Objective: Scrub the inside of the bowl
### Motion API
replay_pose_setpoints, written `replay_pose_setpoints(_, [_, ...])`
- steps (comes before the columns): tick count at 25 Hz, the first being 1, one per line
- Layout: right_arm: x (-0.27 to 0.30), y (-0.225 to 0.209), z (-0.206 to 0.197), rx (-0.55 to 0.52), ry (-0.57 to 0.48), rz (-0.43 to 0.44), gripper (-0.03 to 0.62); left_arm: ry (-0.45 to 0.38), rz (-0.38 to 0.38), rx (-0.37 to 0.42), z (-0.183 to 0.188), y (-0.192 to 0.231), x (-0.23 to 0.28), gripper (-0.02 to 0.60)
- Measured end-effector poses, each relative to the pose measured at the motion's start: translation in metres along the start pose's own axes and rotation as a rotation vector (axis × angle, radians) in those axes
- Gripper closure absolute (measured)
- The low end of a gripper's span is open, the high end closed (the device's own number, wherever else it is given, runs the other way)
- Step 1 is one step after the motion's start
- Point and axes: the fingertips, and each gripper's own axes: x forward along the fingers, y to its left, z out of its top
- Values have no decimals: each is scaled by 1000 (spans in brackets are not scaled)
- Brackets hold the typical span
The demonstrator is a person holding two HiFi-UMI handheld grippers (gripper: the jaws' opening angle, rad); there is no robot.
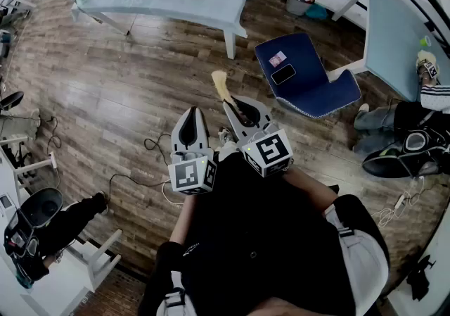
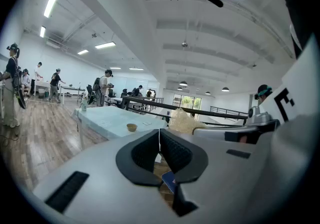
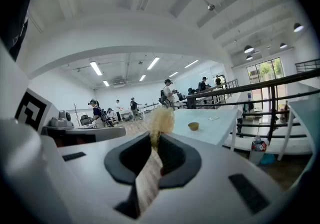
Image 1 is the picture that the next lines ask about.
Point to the white table with blue cloth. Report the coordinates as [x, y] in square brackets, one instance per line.
[390, 40]

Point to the person's right forearm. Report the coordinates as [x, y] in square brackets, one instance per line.
[309, 188]

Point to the green cup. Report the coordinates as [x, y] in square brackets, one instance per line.
[426, 41]

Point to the person's left forearm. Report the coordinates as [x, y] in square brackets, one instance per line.
[183, 219]

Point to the teal bag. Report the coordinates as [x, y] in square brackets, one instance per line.
[316, 12]

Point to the person's shoe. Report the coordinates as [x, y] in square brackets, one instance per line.
[225, 135]

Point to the white stool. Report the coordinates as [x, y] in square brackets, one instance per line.
[98, 258]

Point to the pink card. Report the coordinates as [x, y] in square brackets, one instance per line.
[277, 59]

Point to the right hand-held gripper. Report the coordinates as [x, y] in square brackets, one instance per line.
[269, 151]

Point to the person's own body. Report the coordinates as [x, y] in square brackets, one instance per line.
[267, 244]

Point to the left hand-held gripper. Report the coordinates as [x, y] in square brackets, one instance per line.
[190, 175]

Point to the dark blue chair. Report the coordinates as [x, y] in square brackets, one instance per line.
[309, 86]

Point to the black phone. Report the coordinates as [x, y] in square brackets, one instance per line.
[283, 74]

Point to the white power strip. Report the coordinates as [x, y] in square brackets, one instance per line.
[400, 202]

